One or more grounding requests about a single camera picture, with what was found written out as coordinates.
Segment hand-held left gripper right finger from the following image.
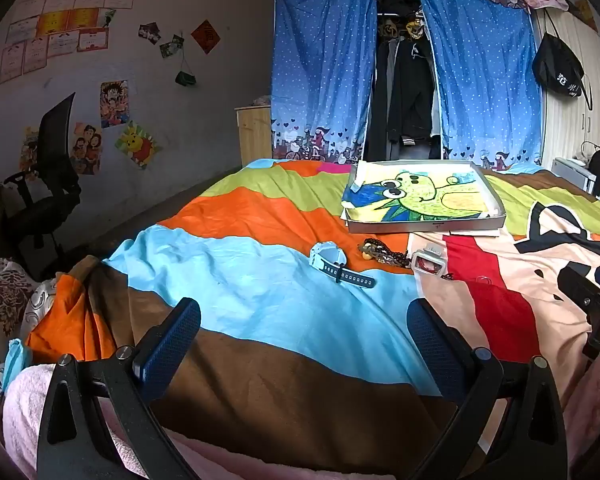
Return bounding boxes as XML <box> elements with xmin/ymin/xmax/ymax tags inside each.
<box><xmin>406</xmin><ymin>298</ymin><xmax>568</xmax><ymax>480</ymax></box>

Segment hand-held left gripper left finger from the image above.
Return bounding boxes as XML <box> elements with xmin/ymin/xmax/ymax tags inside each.
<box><xmin>36</xmin><ymin>297</ymin><xmax>202</xmax><ymax>480</ymax></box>

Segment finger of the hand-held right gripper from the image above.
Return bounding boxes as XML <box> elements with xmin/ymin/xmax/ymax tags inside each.
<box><xmin>557</xmin><ymin>264</ymin><xmax>600</xmax><ymax>318</ymax></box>

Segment brown bead bracelet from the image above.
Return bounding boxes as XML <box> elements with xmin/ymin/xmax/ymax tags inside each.
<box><xmin>357</xmin><ymin>239</ymin><xmax>412</xmax><ymax>269</ymax></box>

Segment light blue wristwatch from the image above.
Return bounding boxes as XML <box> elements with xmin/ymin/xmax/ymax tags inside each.
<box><xmin>308</xmin><ymin>241</ymin><xmax>377</xmax><ymax>289</ymax></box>

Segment white box with cartoon drawing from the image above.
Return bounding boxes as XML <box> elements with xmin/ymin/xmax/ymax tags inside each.
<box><xmin>341</xmin><ymin>160</ymin><xmax>507</xmax><ymax>235</ymax></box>

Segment colourful striped bedsheet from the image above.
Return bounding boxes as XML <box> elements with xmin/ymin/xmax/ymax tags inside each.
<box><xmin>2</xmin><ymin>157</ymin><xmax>600</xmax><ymax>480</ymax></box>

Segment white appliance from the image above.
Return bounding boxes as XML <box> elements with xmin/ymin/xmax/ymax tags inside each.
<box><xmin>550</xmin><ymin>156</ymin><xmax>600</xmax><ymax>196</ymax></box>

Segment pink towel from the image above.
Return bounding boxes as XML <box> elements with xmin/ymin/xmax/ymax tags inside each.
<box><xmin>2</xmin><ymin>364</ymin><xmax>148</xmax><ymax>480</ymax></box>

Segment beige wardrobe doors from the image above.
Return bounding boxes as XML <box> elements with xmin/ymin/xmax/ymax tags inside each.
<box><xmin>532</xmin><ymin>5</ymin><xmax>600</xmax><ymax>171</ymax></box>

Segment floral patterned pillow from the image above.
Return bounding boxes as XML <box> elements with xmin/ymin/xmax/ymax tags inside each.
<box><xmin>0</xmin><ymin>255</ymin><xmax>42</xmax><ymax>341</ymax></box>

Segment black office chair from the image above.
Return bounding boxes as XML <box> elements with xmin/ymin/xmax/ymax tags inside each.
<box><xmin>0</xmin><ymin>92</ymin><xmax>83</xmax><ymax>281</ymax></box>

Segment wooden cabinet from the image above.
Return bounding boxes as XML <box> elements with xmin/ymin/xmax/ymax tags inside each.
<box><xmin>234</xmin><ymin>105</ymin><xmax>273</xmax><ymax>168</ymax></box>

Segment blue dotted wardrobe curtain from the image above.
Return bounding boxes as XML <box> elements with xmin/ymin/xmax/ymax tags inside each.
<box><xmin>417</xmin><ymin>0</ymin><xmax>546</xmax><ymax>168</ymax></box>
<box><xmin>270</xmin><ymin>0</ymin><xmax>378</xmax><ymax>163</ymax></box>

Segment dark hanging clothes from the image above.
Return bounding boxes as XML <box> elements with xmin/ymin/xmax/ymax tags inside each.
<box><xmin>365</xmin><ymin>0</ymin><xmax>443</xmax><ymax>161</ymax></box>

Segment small green hanging pouch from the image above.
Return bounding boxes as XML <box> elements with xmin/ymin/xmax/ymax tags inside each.
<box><xmin>175</xmin><ymin>57</ymin><xmax>197</xmax><ymax>86</ymax></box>

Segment yellow cartoon wall poster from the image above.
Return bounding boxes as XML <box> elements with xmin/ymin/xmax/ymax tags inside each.
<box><xmin>115</xmin><ymin>121</ymin><xmax>163</xmax><ymax>170</ymax></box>

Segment family cartoon wall drawing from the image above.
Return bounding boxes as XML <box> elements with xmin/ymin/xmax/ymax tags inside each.
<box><xmin>70</xmin><ymin>122</ymin><xmax>103</xmax><ymax>176</ymax></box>

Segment black drawstring bag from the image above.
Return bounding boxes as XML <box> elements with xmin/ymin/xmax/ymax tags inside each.
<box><xmin>531</xmin><ymin>10</ymin><xmax>593</xmax><ymax>111</ymax></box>

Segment anime wall poster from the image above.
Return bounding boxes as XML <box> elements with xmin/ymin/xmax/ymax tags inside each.
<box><xmin>99</xmin><ymin>80</ymin><xmax>131</xmax><ymax>129</ymax></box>

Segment small wall photo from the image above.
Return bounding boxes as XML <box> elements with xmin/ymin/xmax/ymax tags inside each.
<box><xmin>160</xmin><ymin>34</ymin><xmax>185</xmax><ymax>59</ymax></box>
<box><xmin>138</xmin><ymin>22</ymin><xmax>162</xmax><ymax>46</ymax></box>

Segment red diamond wall paper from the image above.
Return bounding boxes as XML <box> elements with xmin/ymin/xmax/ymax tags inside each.
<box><xmin>190</xmin><ymin>19</ymin><xmax>217</xmax><ymax>56</ymax></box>

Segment group of wall certificates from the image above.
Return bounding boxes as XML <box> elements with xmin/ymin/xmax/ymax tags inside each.
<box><xmin>0</xmin><ymin>0</ymin><xmax>136</xmax><ymax>86</ymax></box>

